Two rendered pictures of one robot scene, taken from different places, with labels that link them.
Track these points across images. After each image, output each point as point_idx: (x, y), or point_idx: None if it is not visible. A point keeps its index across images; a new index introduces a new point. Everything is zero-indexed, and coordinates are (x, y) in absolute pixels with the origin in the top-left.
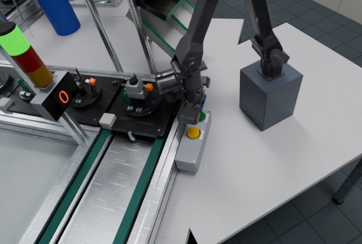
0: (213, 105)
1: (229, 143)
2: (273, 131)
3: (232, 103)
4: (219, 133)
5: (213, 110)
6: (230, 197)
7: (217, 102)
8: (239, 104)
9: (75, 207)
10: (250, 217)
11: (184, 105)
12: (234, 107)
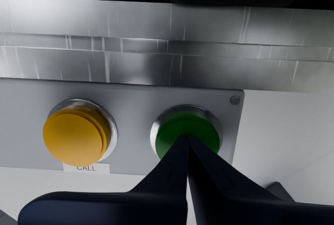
0: (290, 114)
1: None
2: None
3: (295, 164)
4: None
5: (269, 115)
6: (31, 182)
7: (305, 123)
8: (284, 191)
9: None
10: (11, 212)
11: (90, 204)
12: (277, 170)
